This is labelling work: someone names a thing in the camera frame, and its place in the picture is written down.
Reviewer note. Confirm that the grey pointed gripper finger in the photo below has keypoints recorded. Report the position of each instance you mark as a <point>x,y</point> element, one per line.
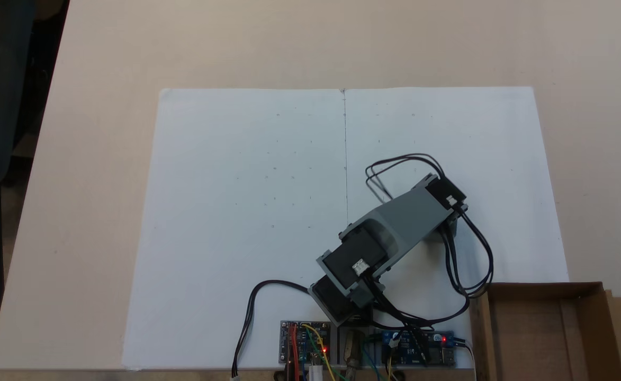
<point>445,232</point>

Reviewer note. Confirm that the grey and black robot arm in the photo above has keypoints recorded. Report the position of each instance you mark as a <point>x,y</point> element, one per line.
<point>411,214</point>

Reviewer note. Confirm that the long blue circuit board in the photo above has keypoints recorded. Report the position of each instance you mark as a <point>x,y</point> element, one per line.
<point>437,354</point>

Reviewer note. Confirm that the brown cardboard box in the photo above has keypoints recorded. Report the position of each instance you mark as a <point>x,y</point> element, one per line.
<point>532,338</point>

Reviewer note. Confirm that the white USB plug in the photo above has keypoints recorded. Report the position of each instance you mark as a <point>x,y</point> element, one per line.
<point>316,374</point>

